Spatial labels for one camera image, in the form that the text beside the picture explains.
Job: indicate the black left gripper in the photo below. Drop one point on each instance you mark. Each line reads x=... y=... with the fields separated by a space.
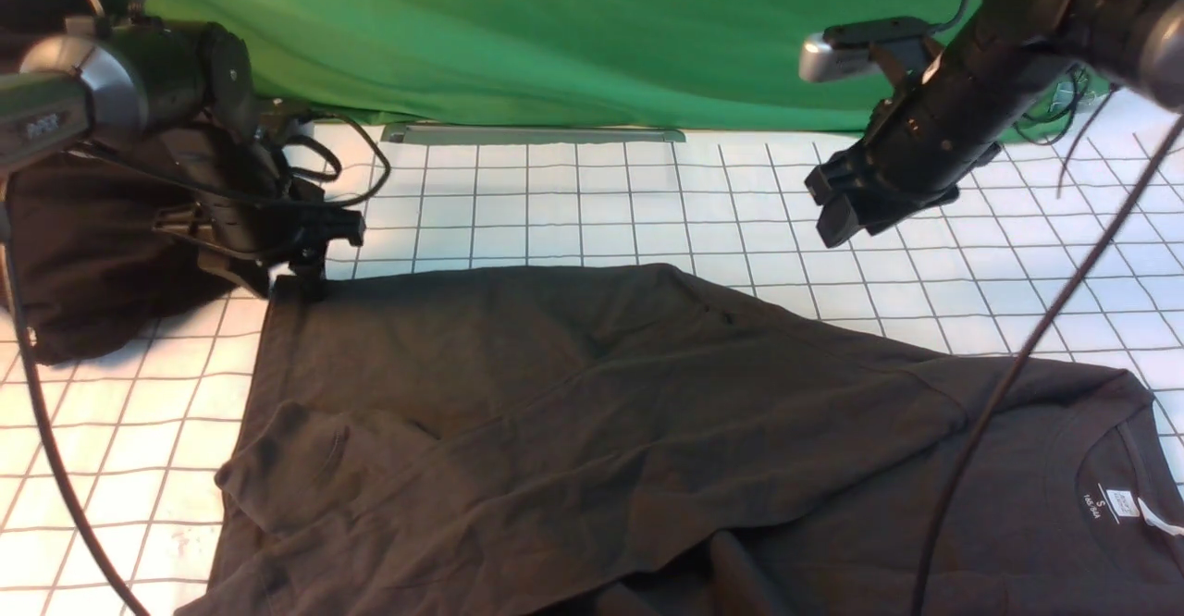
x=251 y=211

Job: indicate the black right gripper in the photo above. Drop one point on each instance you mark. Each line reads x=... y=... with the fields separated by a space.
x=949 y=106

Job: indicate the dark gray long-sleeve top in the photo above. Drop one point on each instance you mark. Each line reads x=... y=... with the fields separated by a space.
x=566 y=441

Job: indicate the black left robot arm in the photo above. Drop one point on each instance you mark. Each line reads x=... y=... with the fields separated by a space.
x=176 y=101

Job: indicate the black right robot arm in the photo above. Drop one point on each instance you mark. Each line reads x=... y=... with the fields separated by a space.
x=1134 y=43

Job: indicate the black garment pile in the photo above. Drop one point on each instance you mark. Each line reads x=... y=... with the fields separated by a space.
x=91 y=270

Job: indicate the green backdrop cloth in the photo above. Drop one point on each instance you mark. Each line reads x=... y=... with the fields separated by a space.
x=677 y=64

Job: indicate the white grid table cover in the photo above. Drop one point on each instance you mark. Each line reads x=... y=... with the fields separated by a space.
x=143 y=430

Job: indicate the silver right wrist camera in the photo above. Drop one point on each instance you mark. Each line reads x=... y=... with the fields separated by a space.
x=845 y=51

